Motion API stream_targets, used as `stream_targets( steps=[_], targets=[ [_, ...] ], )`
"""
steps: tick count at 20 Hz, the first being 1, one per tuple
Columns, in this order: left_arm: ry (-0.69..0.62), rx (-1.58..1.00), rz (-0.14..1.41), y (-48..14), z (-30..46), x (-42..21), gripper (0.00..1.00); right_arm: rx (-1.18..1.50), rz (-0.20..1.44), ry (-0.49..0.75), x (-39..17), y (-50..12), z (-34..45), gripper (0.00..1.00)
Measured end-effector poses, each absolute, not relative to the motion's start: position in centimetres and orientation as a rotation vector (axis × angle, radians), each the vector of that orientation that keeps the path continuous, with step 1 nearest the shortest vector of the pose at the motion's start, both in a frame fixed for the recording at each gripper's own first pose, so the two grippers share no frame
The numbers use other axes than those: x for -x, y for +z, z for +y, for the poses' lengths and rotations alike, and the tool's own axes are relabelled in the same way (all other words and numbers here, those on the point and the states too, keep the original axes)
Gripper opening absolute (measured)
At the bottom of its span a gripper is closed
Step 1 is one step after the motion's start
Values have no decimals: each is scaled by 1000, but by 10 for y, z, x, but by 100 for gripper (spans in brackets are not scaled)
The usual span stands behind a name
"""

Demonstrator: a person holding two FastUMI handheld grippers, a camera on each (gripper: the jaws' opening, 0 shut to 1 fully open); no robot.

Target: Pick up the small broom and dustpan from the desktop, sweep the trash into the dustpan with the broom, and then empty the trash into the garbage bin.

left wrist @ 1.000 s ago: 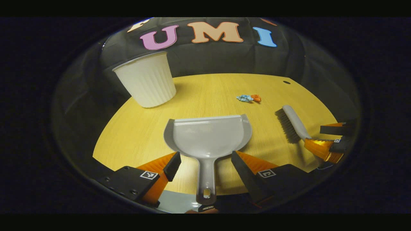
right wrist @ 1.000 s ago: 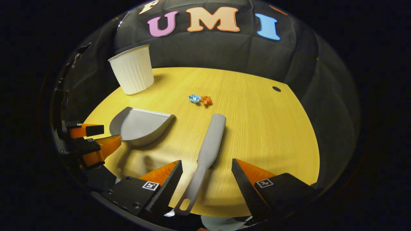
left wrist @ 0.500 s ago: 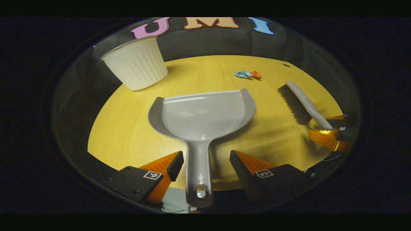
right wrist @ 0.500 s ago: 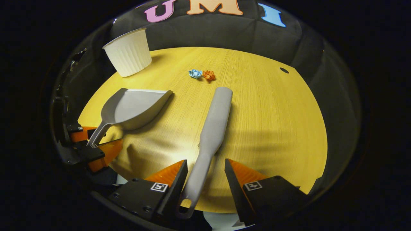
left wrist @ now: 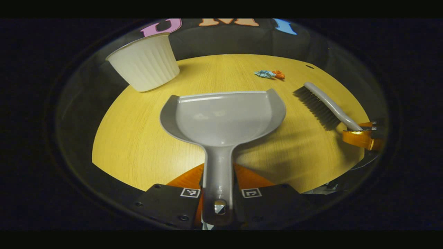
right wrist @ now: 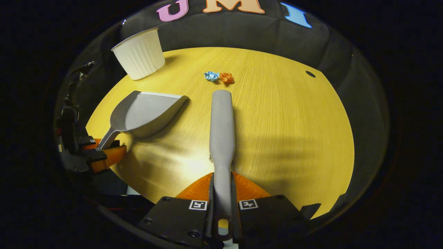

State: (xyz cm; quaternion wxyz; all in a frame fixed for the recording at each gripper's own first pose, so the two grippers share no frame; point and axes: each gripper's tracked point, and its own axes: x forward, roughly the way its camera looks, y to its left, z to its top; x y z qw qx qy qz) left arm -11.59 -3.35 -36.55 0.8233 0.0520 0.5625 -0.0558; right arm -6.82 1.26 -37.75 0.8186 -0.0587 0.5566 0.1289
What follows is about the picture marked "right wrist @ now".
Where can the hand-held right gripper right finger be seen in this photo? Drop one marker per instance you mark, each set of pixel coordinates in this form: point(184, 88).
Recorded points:
point(266, 218)

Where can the grey dustpan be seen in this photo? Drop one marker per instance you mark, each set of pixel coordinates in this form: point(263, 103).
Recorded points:
point(148, 114)

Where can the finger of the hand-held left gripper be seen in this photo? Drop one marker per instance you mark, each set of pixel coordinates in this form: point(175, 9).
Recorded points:
point(90, 142)
point(110, 157)

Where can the small grey broom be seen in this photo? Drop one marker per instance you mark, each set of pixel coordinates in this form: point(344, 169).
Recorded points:
point(222, 138)

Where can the black backdrop cloth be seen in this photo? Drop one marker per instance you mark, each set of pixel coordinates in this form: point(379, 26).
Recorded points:
point(242, 31)

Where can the orange paper ball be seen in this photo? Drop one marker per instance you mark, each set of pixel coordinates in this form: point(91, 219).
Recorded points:
point(226, 77)

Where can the blue paper ball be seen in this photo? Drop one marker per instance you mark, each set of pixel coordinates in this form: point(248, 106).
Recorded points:
point(211, 76)

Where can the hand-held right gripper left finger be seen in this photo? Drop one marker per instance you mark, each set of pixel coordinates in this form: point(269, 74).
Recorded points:
point(173, 218)

